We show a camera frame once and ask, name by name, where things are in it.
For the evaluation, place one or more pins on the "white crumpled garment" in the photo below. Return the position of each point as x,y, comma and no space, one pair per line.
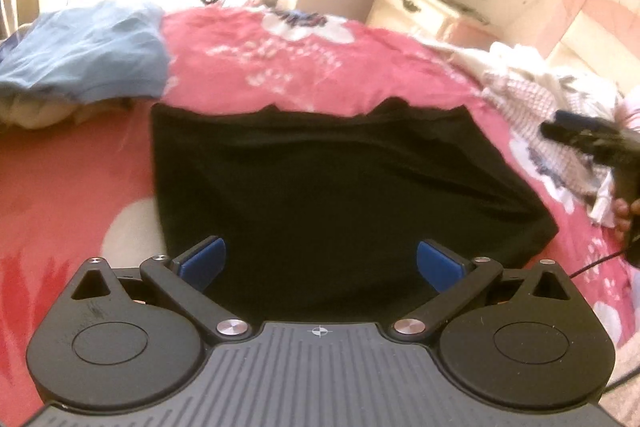
527,90

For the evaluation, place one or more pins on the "person's right hand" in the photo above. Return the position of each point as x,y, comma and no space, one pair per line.
624,213

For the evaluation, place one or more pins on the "light blue garment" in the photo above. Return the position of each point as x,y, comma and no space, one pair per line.
88,55

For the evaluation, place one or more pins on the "black smile t-shirt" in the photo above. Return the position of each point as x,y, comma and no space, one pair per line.
321,215

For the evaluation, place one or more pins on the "red floral blanket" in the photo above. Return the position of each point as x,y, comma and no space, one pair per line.
83,187

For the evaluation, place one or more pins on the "cream bedside cabinet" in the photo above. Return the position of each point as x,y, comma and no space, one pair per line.
432,19

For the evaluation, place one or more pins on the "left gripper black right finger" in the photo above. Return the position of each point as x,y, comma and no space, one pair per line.
457,281

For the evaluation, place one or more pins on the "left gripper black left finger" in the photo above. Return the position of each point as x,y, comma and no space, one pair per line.
179,284

